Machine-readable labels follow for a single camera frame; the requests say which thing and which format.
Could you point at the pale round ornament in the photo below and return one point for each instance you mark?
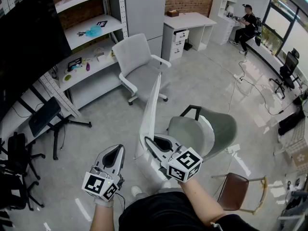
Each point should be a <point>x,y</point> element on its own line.
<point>98,53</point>

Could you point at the person's black shirt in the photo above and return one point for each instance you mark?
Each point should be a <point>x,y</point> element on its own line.
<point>163,213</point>

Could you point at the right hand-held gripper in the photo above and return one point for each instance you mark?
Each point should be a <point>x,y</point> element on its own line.
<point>185,162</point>

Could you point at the brown tissue box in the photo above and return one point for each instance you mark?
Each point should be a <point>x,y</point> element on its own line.
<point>172,13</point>

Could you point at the person's jeans legs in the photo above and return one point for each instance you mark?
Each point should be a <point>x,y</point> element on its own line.
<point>168,190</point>

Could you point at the purple small object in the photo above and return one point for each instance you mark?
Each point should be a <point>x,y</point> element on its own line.
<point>88,66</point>

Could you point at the black mesh office chair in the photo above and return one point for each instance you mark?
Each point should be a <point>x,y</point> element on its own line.
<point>288,68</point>

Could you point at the person's left forearm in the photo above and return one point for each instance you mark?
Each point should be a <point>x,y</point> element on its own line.
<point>102,218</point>

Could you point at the white table lamp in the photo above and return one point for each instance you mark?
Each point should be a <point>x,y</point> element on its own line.
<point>230,9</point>

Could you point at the white bookshelf desk unit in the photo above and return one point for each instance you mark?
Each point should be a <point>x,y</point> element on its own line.
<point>220,13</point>

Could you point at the white desk with drawers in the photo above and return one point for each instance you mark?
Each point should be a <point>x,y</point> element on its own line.
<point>190,20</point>

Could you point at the grey-green tub armchair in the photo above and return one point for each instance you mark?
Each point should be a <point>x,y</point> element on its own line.
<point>187,131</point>

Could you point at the white and grey office chair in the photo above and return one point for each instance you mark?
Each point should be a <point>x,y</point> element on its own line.
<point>142,73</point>

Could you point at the white frame rack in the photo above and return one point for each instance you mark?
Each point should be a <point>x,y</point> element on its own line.
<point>294,210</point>

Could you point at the black framed window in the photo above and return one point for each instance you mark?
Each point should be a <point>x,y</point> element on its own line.
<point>279,20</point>

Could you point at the teal mesh sponge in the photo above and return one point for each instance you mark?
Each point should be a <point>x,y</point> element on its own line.
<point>94,30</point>

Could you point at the black box under desk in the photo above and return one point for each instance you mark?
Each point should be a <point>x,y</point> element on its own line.
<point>187,46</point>

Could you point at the black stand with tray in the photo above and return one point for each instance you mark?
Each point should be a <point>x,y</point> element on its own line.
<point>44,115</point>

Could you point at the grey tall cabinet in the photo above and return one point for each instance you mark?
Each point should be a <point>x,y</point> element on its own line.
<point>144,16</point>

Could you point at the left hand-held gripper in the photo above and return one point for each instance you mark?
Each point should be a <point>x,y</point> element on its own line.
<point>96,185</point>

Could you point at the black swivel chair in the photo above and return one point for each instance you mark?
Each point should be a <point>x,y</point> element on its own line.
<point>16,153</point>

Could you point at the white cushion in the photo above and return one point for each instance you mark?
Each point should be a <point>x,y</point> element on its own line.
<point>150,114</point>

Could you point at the large black square frame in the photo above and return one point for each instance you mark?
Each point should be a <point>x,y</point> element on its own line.
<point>74,64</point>

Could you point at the table with checkered cloth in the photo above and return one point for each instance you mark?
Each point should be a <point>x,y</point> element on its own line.
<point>298,143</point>

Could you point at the person's right forearm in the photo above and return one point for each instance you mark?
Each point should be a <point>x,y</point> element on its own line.
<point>199,201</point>

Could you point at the brown seat wooden stool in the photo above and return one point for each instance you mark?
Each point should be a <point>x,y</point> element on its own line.
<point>234,191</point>

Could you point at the large black panel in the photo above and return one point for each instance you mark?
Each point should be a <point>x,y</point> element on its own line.
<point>29,44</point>

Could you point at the white power strip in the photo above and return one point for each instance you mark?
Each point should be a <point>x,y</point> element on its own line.
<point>237,78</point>

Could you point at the white plate with green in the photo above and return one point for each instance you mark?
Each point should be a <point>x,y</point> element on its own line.
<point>68,78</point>

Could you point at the person's white shoe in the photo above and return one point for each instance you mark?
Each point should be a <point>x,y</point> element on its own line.
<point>136,191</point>

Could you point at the white perforated shelf rack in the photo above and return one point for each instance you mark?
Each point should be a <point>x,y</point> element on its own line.
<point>72,36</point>

